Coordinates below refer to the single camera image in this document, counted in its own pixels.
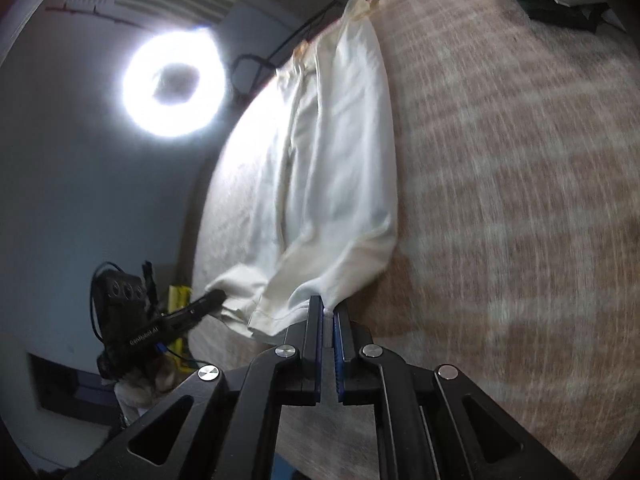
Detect cream white pants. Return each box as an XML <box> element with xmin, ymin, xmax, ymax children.
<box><xmin>206</xmin><ymin>0</ymin><xmax>401</xmax><ymax>341</ymax></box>

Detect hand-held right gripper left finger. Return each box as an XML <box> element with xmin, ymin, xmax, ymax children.
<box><xmin>65</xmin><ymin>295</ymin><xmax>323</xmax><ymax>480</ymax></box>

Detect yellow object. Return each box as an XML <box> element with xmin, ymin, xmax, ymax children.
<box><xmin>167</xmin><ymin>285</ymin><xmax>194</xmax><ymax>361</ymax></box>

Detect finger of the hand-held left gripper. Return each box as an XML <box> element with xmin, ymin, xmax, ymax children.
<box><xmin>159</xmin><ymin>287</ymin><xmax>229</xmax><ymax>335</ymax></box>

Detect person's left hand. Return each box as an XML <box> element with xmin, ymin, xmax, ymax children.
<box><xmin>114</xmin><ymin>352</ymin><xmax>177</xmax><ymax>408</ymax></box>

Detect round ring light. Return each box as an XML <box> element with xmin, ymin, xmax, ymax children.
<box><xmin>121</xmin><ymin>30</ymin><xmax>227</xmax><ymax>137</ymax></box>

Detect dark low cabinet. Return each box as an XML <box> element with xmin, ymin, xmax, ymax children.
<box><xmin>26</xmin><ymin>351</ymin><xmax>122</xmax><ymax>417</ymax></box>

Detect beige checked blanket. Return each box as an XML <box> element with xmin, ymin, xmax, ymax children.
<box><xmin>187</xmin><ymin>0</ymin><xmax>640</xmax><ymax>480</ymax></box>

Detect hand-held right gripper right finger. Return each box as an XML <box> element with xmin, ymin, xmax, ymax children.
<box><xmin>332</xmin><ymin>307</ymin><xmax>584</xmax><ymax>480</ymax></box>

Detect black cable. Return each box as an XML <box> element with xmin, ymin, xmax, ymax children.
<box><xmin>229</xmin><ymin>0</ymin><xmax>352</xmax><ymax>92</ymax></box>

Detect dark clothes pile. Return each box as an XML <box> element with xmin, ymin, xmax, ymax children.
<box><xmin>519</xmin><ymin>0</ymin><xmax>617</xmax><ymax>35</ymax></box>

